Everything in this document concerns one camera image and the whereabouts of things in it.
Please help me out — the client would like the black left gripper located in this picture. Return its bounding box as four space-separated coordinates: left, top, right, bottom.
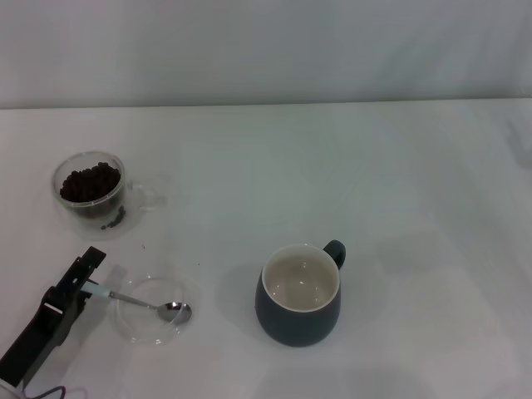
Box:
0 245 107 388

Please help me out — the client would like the blue-handled metal spoon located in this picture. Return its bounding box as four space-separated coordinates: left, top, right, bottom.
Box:
84 283 193 324

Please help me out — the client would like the clear double-wall glass cup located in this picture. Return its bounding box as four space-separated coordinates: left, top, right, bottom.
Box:
51 150 166 241

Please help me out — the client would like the clear glass saucer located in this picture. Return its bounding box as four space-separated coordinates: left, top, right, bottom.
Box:
115 277 196 346

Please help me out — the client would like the coffee bean pile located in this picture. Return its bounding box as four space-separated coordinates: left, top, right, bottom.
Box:
59 161 122 204

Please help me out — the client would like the dark teal ceramic mug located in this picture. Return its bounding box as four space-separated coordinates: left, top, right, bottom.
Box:
254 239 347 347

